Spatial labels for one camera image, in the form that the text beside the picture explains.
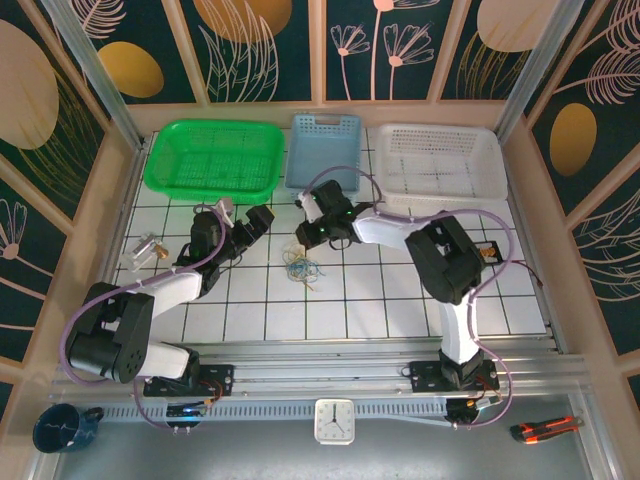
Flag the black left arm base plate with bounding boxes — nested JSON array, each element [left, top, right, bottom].
[[143, 363, 235, 399]]

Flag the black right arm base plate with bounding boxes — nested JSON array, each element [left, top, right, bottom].
[[408, 359, 500, 394]]

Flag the green plastic basket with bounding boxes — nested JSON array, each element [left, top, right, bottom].
[[143, 118, 286, 205]]

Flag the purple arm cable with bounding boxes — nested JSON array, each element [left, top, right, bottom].
[[59, 207, 236, 432], [302, 166, 516, 431]]

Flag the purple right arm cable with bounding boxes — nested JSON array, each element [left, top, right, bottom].
[[302, 166, 516, 431]]

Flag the aluminium side rail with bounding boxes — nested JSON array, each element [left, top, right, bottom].
[[502, 144, 571, 354], [79, 142, 151, 361]]

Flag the slotted grey cable duct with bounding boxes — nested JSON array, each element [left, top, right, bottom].
[[102, 399, 451, 424]]

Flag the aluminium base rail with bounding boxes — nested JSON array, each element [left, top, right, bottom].
[[49, 339, 586, 401]]

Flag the light blue plastic basket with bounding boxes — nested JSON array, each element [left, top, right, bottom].
[[283, 113, 365, 209]]

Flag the thin red wire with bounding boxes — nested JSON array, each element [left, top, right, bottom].
[[499, 258, 546, 289]]

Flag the white plastic basket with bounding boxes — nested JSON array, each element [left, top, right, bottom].
[[372, 122, 510, 209]]

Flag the white square clock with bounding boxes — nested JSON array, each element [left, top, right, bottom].
[[313, 398, 356, 445]]

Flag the dark blue mug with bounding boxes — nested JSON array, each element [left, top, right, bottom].
[[33, 403, 105, 454]]

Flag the orange black utility knife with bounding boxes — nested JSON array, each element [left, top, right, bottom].
[[509, 415, 585, 445]]

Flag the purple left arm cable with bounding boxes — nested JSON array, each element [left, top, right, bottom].
[[59, 207, 236, 432]]

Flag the black controller board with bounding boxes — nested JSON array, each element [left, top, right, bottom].
[[164, 399, 212, 429], [444, 394, 502, 426]]

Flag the aluminium frame post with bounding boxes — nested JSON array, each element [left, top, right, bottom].
[[39, 0, 149, 154], [494, 0, 599, 146]]

